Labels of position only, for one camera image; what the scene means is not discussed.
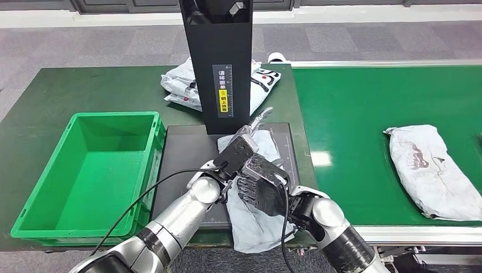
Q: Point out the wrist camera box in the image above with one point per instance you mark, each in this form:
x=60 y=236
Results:
x=235 y=154
x=263 y=169

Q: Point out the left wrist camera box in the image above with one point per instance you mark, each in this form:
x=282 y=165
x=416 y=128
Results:
x=235 y=154

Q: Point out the grey parcel red print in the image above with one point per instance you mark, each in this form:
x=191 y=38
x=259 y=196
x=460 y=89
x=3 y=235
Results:
x=252 y=230

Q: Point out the green conveyor belt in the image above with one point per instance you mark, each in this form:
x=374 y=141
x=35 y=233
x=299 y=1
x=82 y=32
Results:
x=346 y=113

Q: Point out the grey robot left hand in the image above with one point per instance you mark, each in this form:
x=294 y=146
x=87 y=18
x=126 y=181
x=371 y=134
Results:
x=248 y=132

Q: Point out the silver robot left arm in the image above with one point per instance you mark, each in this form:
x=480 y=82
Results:
x=180 y=218

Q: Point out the green plastic crate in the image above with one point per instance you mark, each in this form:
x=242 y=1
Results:
x=90 y=181

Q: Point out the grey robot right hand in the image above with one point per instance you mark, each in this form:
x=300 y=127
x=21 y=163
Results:
x=260 y=196

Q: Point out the yellow black label sticker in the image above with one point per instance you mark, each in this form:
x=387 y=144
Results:
x=223 y=101

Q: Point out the dark green table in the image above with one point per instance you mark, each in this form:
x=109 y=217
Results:
x=56 y=94

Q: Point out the white round object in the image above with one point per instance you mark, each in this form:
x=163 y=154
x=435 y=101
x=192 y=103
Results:
x=276 y=57

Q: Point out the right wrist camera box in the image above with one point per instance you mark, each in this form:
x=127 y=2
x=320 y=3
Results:
x=263 y=169

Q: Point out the white parcel black print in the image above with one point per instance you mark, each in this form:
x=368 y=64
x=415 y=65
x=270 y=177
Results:
x=179 y=80

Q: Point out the grey parcel brown-red print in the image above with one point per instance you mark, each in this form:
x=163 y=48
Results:
x=433 y=181

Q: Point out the black scanner base plate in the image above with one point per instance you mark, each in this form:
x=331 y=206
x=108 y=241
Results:
x=180 y=158

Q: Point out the black scanner column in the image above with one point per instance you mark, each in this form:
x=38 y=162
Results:
x=214 y=45

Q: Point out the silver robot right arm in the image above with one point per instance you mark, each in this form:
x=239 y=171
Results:
x=327 y=214

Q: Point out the white parcel red dot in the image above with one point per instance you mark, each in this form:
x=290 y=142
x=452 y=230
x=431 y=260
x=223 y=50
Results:
x=182 y=100

